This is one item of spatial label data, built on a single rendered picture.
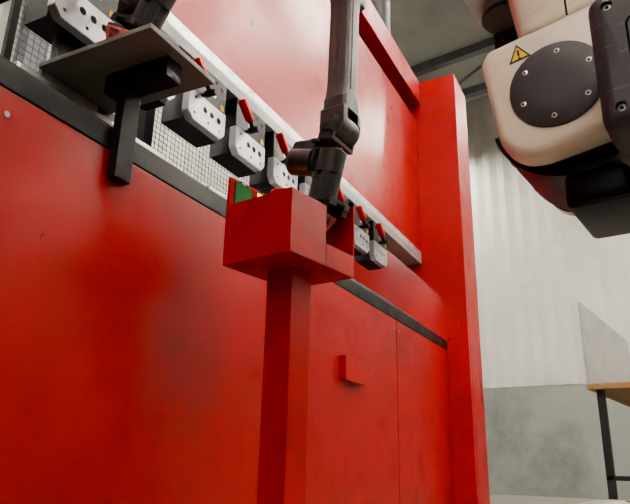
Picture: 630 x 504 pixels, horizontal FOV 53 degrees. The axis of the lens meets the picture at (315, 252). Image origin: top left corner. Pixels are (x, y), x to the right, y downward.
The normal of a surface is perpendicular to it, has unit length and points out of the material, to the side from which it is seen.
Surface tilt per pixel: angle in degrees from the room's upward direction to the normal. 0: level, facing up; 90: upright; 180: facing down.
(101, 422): 90
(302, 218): 90
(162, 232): 90
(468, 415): 90
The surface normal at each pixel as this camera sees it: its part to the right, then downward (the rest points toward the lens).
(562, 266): -0.43, -0.30
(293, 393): 0.80, -0.17
